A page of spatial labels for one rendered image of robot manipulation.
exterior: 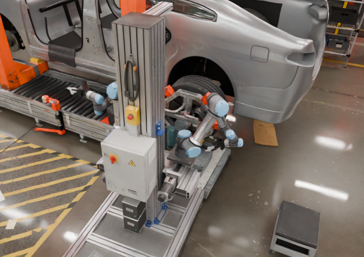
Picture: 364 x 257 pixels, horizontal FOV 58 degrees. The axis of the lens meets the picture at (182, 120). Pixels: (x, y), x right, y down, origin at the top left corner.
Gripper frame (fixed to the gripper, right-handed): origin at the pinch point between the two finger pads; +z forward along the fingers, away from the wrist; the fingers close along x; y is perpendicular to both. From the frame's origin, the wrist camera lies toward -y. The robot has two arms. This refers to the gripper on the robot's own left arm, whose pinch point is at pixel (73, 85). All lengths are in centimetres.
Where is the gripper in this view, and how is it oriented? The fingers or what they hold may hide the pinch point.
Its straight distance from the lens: 309.2
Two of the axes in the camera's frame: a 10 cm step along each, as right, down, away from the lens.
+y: -1.1, 8.7, 4.8
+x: 5.7, -3.4, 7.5
